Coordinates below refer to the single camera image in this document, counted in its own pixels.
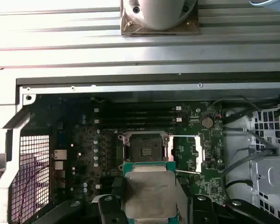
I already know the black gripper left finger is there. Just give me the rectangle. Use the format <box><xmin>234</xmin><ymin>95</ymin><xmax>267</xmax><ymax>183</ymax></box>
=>
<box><xmin>31</xmin><ymin>195</ymin><xmax>128</xmax><ymax>224</ymax></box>

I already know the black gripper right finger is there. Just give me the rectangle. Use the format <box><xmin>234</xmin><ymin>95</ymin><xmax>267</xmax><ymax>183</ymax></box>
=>
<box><xmin>189</xmin><ymin>195</ymin><xmax>280</xmax><ymax>224</ymax></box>

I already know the silver green CPU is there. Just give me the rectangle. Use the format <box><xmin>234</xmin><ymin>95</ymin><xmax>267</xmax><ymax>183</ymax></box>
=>
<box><xmin>120</xmin><ymin>161</ymin><xmax>185</xmax><ymax>224</ymax></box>

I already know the metal socket cover frame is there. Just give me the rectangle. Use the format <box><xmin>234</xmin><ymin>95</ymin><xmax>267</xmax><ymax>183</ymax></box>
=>
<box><xmin>169</xmin><ymin>134</ymin><xmax>206</xmax><ymax>175</ymax></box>

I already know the CPU socket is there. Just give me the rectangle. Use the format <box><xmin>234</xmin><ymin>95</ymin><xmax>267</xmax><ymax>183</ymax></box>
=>
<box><xmin>118</xmin><ymin>130</ymin><xmax>175</xmax><ymax>164</ymax></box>

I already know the green motherboard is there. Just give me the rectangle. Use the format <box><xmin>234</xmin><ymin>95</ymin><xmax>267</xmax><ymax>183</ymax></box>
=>
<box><xmin>30</xmin><ymin>94</ymin><xmax>224</xmax><ymax>208</ymax></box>

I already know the silver drive cage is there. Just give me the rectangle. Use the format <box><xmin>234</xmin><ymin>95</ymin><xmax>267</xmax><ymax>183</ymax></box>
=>
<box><xmin>246</xmin><ymin>102</ymin><xmax>280</xmax><ymax>224</ymax></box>

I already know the silver coin battery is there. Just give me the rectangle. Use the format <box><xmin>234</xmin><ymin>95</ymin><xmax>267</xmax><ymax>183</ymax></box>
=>
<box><xmin>201</xmin><ymin>116</ymin><xmax>213</xmax><ymax>128</ymax></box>

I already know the black silver PC case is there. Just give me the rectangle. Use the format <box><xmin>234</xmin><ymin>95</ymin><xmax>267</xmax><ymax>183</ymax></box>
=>
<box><xmin>0</xmin><ymin>77</ymin><xmax>280</xmax><ymax>224</ymax></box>

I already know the pale blue teach pendant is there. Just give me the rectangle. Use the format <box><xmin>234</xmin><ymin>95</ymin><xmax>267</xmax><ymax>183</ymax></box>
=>
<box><xmin>249</xmin><ymin>0</ymin><xmax>280</xmax><ymax>12</ymax></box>

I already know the black cable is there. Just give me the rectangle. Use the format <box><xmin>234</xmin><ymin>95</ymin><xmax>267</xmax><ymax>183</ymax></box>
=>
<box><xmin>211</xmin><ymin>95</ymin><xmax>262</xmax><ymax>112</ymax></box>
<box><xmin>224</xmin><ymin>177</ymin><xmax>254</xmax><ymax>196</ymax></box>

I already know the thin red wire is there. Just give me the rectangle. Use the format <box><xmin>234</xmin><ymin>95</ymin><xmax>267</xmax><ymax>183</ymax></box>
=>
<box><xmin>17</xmin><ymin>163</ymin><xmax>51</xmax><ymax>222</ymax></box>

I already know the grey flat cable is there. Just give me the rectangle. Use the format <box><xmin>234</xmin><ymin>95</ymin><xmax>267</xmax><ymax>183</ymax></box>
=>
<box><xmin>246</xmin><ymin>128</ymin><xmax>280</xmax><ymax>157</ymax></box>

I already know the square brown base plate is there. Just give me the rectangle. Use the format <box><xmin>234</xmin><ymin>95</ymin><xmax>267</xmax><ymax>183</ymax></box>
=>
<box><xmin>120</xmin><ymin>0</ymin><xmax>200</xmax><ymax>37</ymax></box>

